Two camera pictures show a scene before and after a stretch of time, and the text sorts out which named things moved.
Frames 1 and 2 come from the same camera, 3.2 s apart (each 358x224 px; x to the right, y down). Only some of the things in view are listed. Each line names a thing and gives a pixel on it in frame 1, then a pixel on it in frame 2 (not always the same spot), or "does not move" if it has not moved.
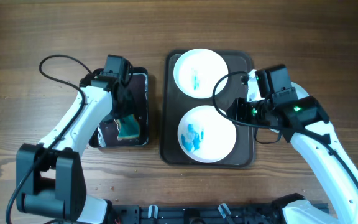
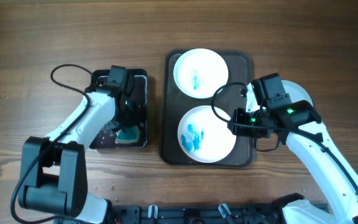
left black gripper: [130, 107] → [134, 117]
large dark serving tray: [173, 104] does not move
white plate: [205, 135] does not move
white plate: [196, 71] does not move
